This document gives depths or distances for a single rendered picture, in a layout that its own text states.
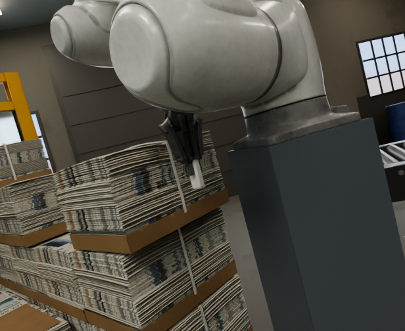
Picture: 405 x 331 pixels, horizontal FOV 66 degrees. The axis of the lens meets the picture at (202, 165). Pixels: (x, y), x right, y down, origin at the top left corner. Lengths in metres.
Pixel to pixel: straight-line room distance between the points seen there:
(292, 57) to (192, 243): 0.58
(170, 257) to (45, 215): 0.60
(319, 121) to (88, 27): 0.43
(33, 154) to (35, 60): 3.73
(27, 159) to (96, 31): 1.36
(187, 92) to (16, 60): 5.29
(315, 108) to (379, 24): 7.07
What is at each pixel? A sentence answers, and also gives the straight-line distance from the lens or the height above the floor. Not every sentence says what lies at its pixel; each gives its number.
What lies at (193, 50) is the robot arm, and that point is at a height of 1.13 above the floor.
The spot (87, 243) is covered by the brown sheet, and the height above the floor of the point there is 0.86.
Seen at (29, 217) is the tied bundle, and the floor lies 0.93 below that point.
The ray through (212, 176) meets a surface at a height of 0.93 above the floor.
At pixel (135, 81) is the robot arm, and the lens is 0.40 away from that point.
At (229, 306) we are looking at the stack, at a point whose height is 0.53.
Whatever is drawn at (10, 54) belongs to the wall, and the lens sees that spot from 5.67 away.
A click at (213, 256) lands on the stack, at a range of 0.96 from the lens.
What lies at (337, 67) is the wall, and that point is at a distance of 6.16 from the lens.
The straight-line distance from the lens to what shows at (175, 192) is 0.81.
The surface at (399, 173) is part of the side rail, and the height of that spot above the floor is 0.77.
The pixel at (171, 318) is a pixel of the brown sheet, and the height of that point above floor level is 0.63.
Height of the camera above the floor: 1.03
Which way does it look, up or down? 4 degrees down
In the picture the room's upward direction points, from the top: 15 degrees counter-clockwise
